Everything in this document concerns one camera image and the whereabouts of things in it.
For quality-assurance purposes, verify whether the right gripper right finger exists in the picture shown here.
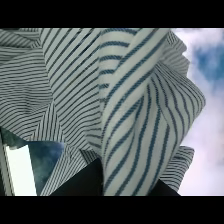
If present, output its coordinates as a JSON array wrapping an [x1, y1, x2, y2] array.
[[151, 178, 181, 197]]

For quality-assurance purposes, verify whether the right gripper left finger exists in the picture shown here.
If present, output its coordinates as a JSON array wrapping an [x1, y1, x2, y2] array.
[[49, 157, 105, 197]]

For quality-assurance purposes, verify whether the striped white shirt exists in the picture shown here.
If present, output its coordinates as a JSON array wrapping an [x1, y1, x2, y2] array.
[[0, 28, 207, 197]]

